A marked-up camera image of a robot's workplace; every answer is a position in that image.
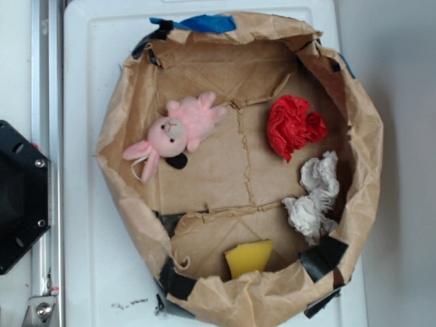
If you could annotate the yellow sponge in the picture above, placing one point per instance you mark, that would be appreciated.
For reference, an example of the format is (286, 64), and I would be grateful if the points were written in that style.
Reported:
(248, 257)

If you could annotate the brown paper bag bin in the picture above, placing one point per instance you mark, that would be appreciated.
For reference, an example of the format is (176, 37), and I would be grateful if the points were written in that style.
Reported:
(214, 234)

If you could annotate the pink plush bunny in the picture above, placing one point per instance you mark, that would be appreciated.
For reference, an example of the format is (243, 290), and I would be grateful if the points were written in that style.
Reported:
(188, 123)

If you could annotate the red crumpled tissue paper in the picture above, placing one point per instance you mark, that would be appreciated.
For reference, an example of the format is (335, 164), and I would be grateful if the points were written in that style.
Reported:
(291, 125)

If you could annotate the white crumpled cloth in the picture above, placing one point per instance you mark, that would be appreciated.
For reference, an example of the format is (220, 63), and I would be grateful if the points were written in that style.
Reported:
(307, 214)

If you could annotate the white plastic tray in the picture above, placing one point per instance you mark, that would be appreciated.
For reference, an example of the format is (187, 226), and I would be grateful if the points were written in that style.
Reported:
(107, 283)

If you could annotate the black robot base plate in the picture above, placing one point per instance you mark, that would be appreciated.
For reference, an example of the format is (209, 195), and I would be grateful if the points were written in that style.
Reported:
(25, 174)

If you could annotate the aluminium frame rail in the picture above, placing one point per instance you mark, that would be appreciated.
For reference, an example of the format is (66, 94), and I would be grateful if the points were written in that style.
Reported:
(47, 301)

